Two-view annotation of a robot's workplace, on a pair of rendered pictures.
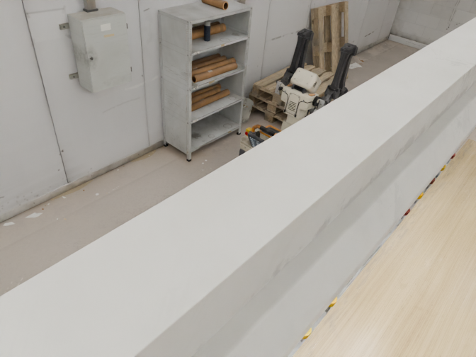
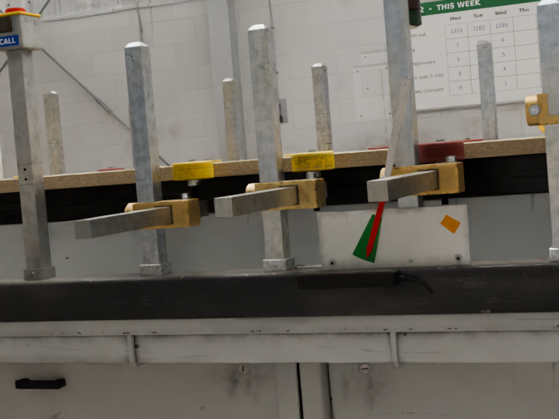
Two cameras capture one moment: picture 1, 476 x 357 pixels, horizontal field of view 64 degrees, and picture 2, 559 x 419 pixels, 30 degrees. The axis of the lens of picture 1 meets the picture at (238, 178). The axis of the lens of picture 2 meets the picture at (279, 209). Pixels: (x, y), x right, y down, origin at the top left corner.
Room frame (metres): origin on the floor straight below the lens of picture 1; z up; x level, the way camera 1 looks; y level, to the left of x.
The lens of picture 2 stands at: (1.66, 1.46, 0.91)
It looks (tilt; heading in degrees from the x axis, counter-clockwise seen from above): 3 degrees down; 254
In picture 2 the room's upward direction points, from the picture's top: 5 degrees counter-clockwise
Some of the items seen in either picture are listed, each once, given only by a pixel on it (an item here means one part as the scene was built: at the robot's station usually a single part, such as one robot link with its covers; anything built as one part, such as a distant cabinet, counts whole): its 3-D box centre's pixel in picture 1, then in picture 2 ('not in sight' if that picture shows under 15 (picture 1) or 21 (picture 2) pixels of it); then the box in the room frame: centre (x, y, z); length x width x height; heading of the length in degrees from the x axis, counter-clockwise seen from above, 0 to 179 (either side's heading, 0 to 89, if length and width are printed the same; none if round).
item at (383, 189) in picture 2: not in sight; (415, 184); (0.99, -0.07, 0.84); 0.43 x 0.03 x 0.04; 52
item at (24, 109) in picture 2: not in sight; (28, 165); (1.55, -0.65, 0.93); 0.05 x 0.05 x 0.45; 52
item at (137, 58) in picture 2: not in sight; (147, 170); (1.34, -0.49, 0.90); 0.04 x 0.04 x 0.48; 52
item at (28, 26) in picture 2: not in sight; (17, 34); (1.55, -0.65, 1.18); 0.07 x 0.07 x 0.08; 52
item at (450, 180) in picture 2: not in sight; (422, 179); (0.93, -0.17, 0.85); 0.14 x 0.06 x 0.05; 142
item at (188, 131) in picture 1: (205, 81); not in sight; (4.01, 0.48, 0.78); 0.90 x 0.45 x 1.55; 142
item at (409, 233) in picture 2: not in sight; (392, 238); (0.99, -0.18, 0.75); 0.26 x 0.01 x 0.10; 142
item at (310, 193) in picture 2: not in sight; (284, 194); (1.13, -0.32, 0.84); 0.14 x 0.06 x 0.05; 142
